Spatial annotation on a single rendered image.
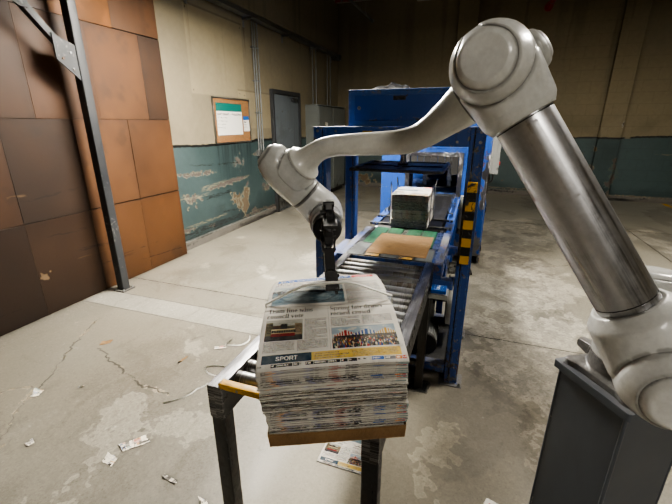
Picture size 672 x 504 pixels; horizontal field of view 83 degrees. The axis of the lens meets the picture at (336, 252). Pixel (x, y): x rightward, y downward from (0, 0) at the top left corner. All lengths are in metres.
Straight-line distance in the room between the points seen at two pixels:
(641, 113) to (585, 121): 0.95
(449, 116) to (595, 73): 8.98
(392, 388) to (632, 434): 0.56
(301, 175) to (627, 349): 0.77
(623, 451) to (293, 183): 0.99
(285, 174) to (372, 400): 0.60
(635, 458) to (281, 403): 0.81
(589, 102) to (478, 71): 9.16
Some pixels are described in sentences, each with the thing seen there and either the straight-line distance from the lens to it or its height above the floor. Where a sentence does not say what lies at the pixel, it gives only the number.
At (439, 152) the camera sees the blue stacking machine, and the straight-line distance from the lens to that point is 4.47.
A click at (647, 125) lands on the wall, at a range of 10.10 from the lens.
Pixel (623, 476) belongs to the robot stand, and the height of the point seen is 0.81.
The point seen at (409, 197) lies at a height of 1.04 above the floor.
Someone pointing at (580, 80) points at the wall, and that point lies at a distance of 9.80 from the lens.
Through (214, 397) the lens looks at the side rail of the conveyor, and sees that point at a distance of 1.31.
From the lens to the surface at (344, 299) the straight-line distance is 0.87.
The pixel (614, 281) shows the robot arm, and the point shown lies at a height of 1.32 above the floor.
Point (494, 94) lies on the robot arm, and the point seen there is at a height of 1.61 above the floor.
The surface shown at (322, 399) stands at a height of 1.07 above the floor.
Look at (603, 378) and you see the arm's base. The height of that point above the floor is 1.02.
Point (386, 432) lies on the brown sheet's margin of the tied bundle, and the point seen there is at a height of 0.96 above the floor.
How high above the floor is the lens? 1.57
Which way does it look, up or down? 19 degrees down
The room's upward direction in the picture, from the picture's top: straight up
